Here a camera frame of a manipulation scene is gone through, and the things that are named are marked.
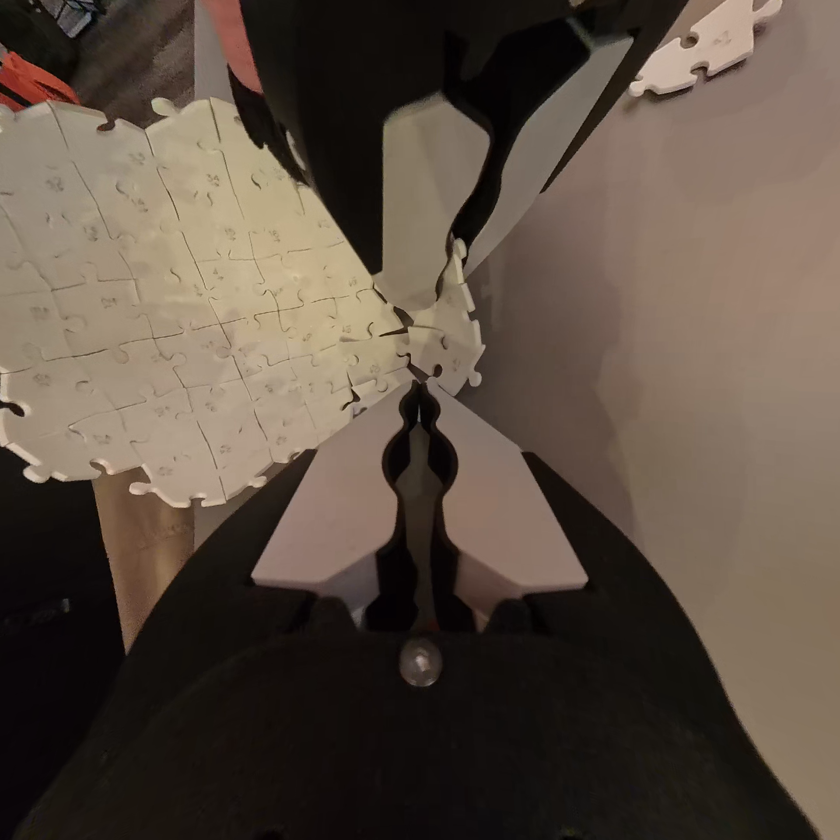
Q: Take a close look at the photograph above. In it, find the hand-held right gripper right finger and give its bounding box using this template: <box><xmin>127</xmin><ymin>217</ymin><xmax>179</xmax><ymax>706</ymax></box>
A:
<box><xmin>420</xmin><ymin>382</ymin><xmax>589</xmax><ymax>632</ymax></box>

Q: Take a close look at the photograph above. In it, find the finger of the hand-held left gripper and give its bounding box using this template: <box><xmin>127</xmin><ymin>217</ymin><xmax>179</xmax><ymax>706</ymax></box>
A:
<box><xmin>449</xmin><ymin>33</ymin><xmax>635</xmax><ymax>278</ymax></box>
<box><xmin>373</xmin><ymin>94</ymin><xmax>503</xmax><ymax>311</ymax></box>

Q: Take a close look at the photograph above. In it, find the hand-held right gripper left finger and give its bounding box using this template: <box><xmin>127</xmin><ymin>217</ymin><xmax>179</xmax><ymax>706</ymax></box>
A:
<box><xmin>251</xmin><ymin>382</ymin><xmax>421</xmax><ymax>630</ymax></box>

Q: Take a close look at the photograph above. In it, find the colourful puzzle ball shell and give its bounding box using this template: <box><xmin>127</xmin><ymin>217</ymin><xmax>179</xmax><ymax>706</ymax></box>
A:
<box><xmin>0</xmin><ymin>97</ymin><xmax>488</xmax><ymax>509</ymax></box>

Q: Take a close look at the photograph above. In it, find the white joined puzzle piece pair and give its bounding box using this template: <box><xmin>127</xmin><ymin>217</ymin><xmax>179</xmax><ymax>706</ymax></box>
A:
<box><xmin>629</xmin><ymin>0</ymin><xmax>784</xmax><ymax>98</ymax></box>

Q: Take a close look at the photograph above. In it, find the person's dark clothing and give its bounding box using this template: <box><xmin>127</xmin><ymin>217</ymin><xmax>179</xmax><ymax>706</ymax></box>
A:
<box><xmin>0</xmin><ymin>453</ymin><xmax>129</xmax><ymax>840</ymax></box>

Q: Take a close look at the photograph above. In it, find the orange bag with black strap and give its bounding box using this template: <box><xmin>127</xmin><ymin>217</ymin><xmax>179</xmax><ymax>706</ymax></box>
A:
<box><xmin>0</xmin><ymin>51</ymin><xmax>81</xmax><ymax>111</ymax></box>

